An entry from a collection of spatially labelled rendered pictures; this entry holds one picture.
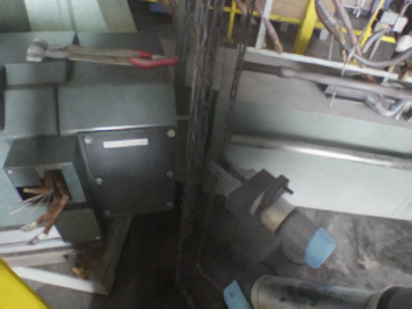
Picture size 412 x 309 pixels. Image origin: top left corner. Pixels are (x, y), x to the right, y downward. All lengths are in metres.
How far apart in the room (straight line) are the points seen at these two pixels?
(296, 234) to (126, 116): 0.43
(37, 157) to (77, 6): 0.71
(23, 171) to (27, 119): 0.11
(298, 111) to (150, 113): 0.66
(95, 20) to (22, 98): 0.58
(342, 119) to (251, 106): 0.37
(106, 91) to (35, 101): 0.14
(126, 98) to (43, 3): 0.71
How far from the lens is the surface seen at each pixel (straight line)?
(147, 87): 0.61
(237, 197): 0.60
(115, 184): 0.72
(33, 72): 0.67
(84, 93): 0.62
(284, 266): 0.65
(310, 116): 1.12
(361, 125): 1.22
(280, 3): 3.86
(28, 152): 0.61
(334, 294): 0.45
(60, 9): 1.20
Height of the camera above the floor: 1.15
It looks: 42 degrees down
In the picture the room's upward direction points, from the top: 9 degrees clockwise
